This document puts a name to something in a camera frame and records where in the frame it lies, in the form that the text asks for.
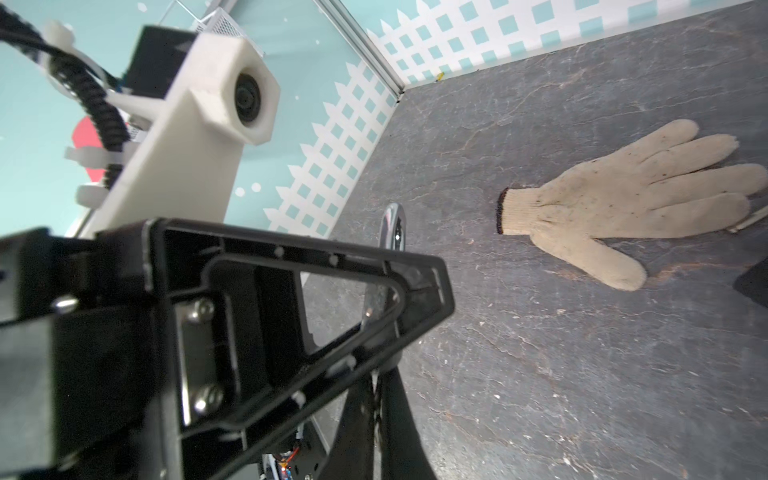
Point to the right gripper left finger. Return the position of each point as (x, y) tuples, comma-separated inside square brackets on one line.
[(352, 454)]

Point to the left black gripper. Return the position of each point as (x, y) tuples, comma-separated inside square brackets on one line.
[(87, 382)]

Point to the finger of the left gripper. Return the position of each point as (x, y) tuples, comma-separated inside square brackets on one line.
[(250, 380)]

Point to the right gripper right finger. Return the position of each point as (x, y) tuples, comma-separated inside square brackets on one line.
[(402, 453)]

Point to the metal hex key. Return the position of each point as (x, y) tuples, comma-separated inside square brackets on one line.
[(752, 219)]

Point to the beige knit work glove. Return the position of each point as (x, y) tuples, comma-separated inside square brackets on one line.
[(668, 184)]

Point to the flat black box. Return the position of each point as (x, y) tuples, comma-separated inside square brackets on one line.
[(753, 284)]

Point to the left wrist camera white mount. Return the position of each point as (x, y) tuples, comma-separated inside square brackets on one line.
[(223, 98)]

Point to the white mesh wall basket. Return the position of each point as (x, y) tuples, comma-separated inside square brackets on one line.
[(207, 17)]

